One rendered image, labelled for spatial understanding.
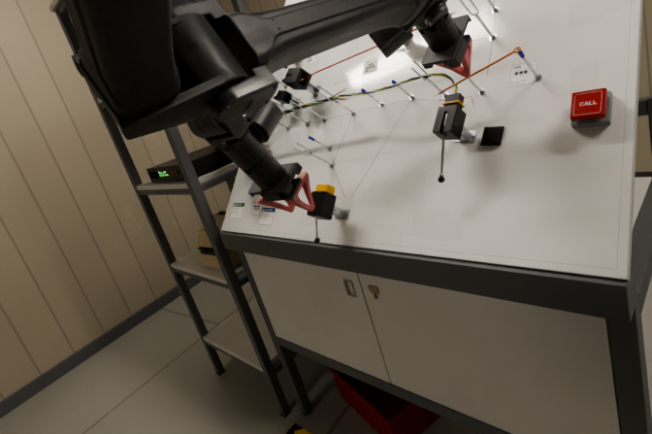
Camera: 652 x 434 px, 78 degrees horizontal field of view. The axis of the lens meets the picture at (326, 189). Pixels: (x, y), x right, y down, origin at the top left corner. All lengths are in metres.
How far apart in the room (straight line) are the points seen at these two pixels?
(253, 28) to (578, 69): 0.63
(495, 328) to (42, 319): 2.74
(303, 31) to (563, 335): 0.69
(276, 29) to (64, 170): 2.78
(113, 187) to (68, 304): 0.81
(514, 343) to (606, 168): 0.38
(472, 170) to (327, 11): 0.50
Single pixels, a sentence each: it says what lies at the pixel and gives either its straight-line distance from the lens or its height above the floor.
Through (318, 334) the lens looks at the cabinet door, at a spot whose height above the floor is 0.49.
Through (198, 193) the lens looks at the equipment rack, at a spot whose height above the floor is 1.02.
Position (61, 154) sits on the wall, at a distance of 3.15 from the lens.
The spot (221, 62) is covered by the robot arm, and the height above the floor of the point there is 1.31.
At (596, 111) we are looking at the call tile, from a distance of 0.80.
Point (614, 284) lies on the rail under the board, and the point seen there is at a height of 0.86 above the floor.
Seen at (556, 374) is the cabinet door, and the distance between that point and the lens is 0.95.
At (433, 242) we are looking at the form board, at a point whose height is 0.89.
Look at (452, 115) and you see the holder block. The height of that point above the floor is 1.13.
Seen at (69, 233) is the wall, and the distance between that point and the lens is 3.14.
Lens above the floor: 1.27
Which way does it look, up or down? 15 degrees down
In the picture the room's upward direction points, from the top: 17 degrees counter-clockwise
